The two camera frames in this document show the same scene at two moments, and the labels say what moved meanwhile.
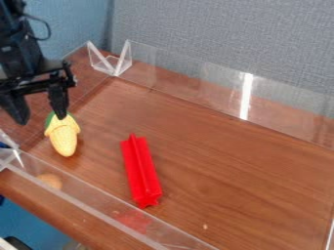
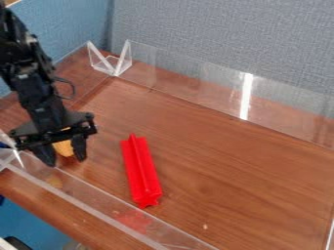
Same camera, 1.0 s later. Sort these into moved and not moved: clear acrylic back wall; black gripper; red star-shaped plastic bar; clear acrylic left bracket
Moved: black gripper
Not moved: clear acrylic left bracket; red star-shaped plastic bar; clear acrylic back wall
